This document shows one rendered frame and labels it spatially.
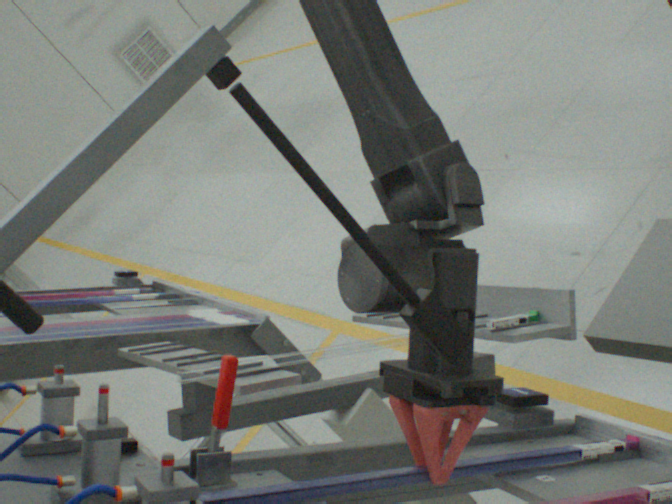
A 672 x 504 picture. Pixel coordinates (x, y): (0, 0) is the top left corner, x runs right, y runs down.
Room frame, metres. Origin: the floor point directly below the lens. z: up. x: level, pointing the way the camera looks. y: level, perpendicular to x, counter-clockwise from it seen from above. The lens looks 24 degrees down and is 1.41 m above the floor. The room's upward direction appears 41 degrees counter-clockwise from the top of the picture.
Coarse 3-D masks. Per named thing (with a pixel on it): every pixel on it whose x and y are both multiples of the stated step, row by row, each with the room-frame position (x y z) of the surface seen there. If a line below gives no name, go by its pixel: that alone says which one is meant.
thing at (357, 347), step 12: (480, 324) 0.91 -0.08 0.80; (492, 324) 0.92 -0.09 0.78; (396, 336) 0.88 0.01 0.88; (408, 336) 0.88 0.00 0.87; (324, 348) 0.84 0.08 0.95; (336, 348) 0.84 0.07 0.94; (348, 348) 0.85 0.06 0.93; (360, 348) 0.85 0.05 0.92; (372, 348) 0.86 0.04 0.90; (384, 348) 0.86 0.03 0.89; (252, 360) 0.82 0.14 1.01; (264, 360) 0.82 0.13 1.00; (276, 360) 0.82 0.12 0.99; (288, 360) 0.82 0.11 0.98; (300, 360) 0.83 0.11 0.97; (312, 360) 0.83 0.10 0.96; (180, 372) 0.79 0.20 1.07; (192, 372) 0.79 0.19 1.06; (204, 372) 0.79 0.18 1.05; (216, 372) 0.80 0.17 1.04; (240, 372) 0.81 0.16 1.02
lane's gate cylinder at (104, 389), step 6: (102, 384) 0.47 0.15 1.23; (108, 384) 0.47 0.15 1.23; (102, 390) 0.46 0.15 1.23; (108, 390) 0.46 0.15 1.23; (102, 396) 0.46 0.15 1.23; (108, 396) 0.46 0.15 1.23; (102, 402) 0.46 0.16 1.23; (108, 402) 0.46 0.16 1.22; (102, 408) 0.46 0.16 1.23; (108, 408) 0.46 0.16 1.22; (102, 414) 0.46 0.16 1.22; (108, 414) 0.46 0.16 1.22; (102, 420) 0.46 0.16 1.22
